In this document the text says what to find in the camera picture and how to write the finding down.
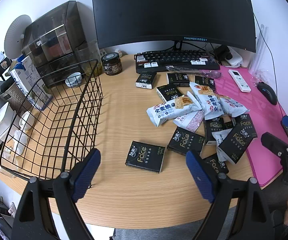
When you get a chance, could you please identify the blue white milk carton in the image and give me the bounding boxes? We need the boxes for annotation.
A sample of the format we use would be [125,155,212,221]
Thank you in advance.
[10,55,54,111]

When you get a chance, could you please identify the black keyboard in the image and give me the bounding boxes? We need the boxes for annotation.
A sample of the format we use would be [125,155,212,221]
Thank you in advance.
[134,50,221,74]

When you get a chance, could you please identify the black wire basket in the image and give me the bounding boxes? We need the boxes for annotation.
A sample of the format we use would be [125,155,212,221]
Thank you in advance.
[0,59,104,189]

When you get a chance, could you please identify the white lidded food container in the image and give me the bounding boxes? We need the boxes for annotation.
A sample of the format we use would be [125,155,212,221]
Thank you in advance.
[0,102,16,140]

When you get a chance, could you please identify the brown woven basket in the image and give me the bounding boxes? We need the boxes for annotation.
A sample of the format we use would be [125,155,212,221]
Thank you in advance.
[0,82,28,112]

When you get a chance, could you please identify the pink desk mat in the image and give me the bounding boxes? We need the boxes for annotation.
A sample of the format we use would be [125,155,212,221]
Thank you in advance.
[215,65,288,188]

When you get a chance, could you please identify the dark acrylic storage cabinet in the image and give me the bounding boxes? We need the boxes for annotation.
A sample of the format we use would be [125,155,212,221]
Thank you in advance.
[21,0,88,88]

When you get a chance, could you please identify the wooden desktop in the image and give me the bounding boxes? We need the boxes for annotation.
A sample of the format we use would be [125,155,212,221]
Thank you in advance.
[0,54,262,230]

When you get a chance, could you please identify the black curved monitor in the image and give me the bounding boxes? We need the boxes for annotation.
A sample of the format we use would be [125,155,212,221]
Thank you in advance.
[91,0,257,53]

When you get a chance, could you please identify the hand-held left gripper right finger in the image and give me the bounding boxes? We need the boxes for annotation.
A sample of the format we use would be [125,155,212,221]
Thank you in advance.
[185,150,276,240]

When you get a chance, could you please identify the dark lidded sauce jar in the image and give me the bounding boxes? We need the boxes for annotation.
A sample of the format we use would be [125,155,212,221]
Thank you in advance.
[101,52,123,76]

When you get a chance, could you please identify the blue white ceramic cup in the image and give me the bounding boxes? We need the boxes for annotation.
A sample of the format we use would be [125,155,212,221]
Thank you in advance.
[65,72,82,88]

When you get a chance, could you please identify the white remote control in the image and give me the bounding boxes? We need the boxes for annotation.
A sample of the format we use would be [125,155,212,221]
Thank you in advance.
[228,69,252,93]

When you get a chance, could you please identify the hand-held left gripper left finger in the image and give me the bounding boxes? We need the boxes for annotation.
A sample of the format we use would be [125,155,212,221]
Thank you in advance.
[11,148,102,240]

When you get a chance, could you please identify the person's grey trousers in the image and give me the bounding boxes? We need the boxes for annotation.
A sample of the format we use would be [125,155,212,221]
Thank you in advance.
[114,205,237,240]

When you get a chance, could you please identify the pile of black packets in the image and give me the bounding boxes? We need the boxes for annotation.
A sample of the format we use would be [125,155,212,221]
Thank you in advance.
[125,71,258,174]

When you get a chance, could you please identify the clear plastic file holder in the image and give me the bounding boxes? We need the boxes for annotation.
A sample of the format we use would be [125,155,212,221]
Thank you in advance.
[248,24,269,74]

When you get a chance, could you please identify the black computer mouse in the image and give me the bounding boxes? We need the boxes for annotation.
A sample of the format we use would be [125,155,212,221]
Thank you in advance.
[256,81,278,105]

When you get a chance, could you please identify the clear glass cup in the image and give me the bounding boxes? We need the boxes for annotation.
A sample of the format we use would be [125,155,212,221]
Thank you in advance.
[74,40,103,78]

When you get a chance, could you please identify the clear plastic wrapper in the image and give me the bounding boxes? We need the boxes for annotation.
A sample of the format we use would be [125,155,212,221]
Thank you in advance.
[166,65,222,80]

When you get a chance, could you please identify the white round fan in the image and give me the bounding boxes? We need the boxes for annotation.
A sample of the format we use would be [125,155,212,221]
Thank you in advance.
[4,14,32,60]

